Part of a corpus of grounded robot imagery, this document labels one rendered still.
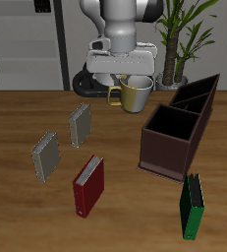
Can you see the green book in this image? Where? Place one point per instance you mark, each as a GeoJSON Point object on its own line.
{"type": "Point", "coordinates": [192, 210]}

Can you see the green pot plant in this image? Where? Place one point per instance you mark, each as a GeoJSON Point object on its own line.
{"type": "Point", "coordinates": [179, 42]}

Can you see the dark brown desk caddy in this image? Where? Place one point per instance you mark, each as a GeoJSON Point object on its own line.
{"type": "Point", "coordinates": [177, 131]}

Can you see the white-yellow mug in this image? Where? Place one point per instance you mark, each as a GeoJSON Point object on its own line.
{"type": "Point", "coordinates": [136, 93]}

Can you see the grey shelf unit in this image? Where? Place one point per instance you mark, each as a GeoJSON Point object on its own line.
{"type": "Point", "coordinates": [23, 42]}

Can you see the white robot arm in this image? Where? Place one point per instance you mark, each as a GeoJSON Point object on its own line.
{"type": "Point", "coordinates": [120, 24]}

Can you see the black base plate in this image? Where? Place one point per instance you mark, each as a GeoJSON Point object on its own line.
{"type": "Point", "coordinates": [84, 86]}

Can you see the red book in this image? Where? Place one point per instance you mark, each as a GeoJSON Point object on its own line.
{"type": "Point", "coordinates": [90, 190]}

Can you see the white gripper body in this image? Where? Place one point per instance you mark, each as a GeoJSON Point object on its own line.
{"type": "Point", "coordinates": [120, 63]}

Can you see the grey book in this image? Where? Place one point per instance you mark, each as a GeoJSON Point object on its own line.
{"type": "Point", "coordinates": [46, 157]}
{"type": "Point", "coordinates": [80, 126]}

